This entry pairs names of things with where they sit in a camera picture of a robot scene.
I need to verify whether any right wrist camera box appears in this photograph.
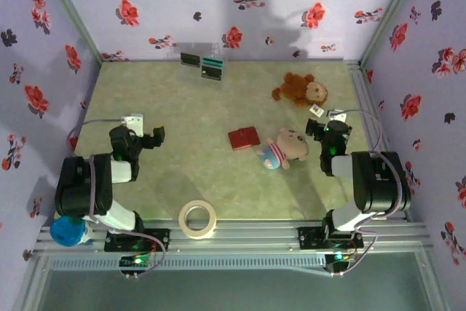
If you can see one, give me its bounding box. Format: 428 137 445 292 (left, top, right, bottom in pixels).
326 108 347 123

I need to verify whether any pink plush pig striped shirt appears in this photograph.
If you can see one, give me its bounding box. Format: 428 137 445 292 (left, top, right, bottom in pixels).
256 127 310 170

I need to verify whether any blue round plastic object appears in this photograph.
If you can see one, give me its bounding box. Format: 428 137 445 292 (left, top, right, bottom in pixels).
50 215 92 248

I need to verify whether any masking tape roll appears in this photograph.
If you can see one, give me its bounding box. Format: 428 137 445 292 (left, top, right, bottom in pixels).
178 200 218 241

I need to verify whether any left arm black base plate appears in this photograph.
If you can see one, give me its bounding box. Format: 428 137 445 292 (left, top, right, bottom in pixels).
104 228 171 253

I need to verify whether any aluminium corner post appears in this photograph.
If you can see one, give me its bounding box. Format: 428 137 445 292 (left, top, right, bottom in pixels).
34 0 106 68
358 0 427 68

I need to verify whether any aluminium side rail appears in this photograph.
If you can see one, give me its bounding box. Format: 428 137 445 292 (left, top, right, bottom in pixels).
347 60 412 223

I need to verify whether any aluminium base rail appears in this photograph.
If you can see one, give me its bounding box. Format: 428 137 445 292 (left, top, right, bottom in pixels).
34 219 433 253

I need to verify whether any grey slotted cable duct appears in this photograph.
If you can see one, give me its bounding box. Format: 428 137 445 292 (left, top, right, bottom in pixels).
49 254 328 272

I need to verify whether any red leather card holder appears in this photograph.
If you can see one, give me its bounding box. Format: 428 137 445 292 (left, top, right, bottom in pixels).
228 126 261 151

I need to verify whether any aluminium frame leg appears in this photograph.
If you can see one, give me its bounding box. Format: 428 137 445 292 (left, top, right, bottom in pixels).
14 252 52 311
414 248 452 311

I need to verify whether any left arm grey cable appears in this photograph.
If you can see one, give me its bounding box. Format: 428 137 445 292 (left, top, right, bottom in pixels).
67 117 167 277

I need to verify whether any brown plush monkey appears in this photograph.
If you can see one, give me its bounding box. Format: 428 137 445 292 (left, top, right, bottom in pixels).
272 72 330 109

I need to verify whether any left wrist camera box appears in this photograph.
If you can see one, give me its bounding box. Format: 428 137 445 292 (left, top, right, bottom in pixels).
121 112 144 137

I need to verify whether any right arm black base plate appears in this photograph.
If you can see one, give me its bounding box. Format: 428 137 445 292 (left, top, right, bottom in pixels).
297 226 365 251

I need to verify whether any black credit card grey back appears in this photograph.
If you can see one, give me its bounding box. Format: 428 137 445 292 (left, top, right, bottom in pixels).
200 65 224 82

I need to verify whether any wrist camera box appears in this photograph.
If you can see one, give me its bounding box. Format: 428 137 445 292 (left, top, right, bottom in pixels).
121 112 144 137
326 108 347 123

